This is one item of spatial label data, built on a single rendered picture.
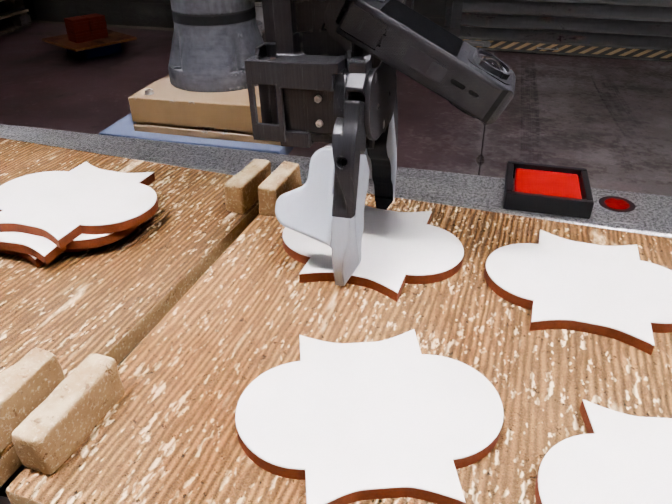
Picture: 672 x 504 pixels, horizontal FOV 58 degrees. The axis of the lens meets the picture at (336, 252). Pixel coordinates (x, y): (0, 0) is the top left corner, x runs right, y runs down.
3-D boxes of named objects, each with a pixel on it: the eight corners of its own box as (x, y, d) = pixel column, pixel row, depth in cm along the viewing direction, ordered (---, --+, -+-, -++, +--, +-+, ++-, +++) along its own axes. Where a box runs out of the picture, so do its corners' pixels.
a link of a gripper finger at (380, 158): (337, 180, 53) (316, 101, 46) (402, 187, 51) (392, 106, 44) (327, 207, 52) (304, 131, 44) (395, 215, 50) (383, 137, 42)
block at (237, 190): (256, 184, 55) (254, 156, 54) (274, 187, 55) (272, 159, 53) (225, 212, 51) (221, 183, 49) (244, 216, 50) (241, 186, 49)
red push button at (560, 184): (513, 179, 61) (515, 166, 60) (575, 186, 60) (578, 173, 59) (512, 206, 56) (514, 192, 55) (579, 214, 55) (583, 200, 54)
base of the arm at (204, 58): (190, 63, 97) (180, -3, 92) (281, 64, 95) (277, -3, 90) (154, 91, 85) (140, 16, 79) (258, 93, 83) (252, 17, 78)
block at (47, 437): (100, 385, 34) (90, 347, 32) (129, 392, 33) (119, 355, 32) (20, 471, 29) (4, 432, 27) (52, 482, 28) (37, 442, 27)
